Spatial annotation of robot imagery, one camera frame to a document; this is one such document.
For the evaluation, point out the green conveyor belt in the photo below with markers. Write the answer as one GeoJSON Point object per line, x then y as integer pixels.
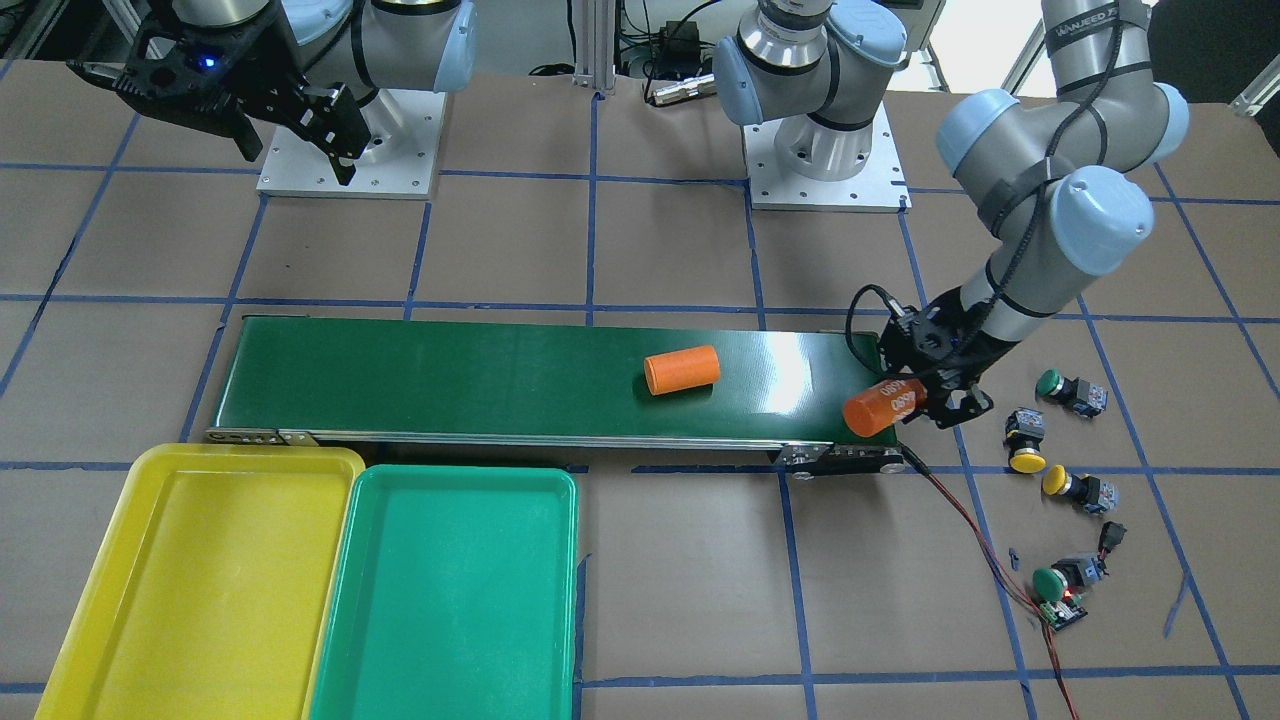
{"type": "Point", "coordinates": [299, 380]}

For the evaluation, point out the plain orange cylinder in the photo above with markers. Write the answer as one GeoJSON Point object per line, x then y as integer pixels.
{"type": "Point", "coordinates": [678, 370]}

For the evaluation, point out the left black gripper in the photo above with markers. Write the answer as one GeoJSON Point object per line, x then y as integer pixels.
{"type": "Point", "coordinates": [957, 347]}

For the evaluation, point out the yellow push button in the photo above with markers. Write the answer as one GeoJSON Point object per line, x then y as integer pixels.
{"type": "Point", "coordinates": [1024, 432]}
{"type": "Point", "coordinates": [1092, 494]}

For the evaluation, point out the green push button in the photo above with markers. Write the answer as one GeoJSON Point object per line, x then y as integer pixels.
{"type": "Point", "coordinates": [1081, 397]}

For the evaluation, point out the green button on circuit board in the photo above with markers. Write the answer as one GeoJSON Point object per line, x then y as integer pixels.
{"type": "Point", "coordinates": [1061, 586]}

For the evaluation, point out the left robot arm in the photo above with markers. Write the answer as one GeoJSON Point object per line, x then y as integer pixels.
{"type": "Point", "coordinates": [1049, 183]}

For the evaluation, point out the aluminium frame post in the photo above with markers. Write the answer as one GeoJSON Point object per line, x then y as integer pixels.
{"type": "Point", "coordinates": [595, 26]}

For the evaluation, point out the yellow plastic tray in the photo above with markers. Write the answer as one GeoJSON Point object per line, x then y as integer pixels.
{"type": "Point", "coordinates": [209, 594]}

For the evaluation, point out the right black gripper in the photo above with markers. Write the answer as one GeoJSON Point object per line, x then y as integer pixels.
{"type": "Point", "coordinates": [262, 62]}

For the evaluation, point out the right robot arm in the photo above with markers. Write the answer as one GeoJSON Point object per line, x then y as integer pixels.
{"type": "Point", "coordinates": [322, 70]}

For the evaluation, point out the green plastic tray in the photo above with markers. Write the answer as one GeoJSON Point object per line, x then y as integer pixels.
{"type": "Point", "coordinates": [454, 597]}

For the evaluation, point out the small black connector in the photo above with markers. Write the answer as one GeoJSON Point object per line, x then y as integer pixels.
{"type": "Point", "coordinates": [1112, 534]}

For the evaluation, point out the orange cylinder labelled 4680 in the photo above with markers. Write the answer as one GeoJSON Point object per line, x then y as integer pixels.
{"type": "Point", "coordinates": [880, 406]}

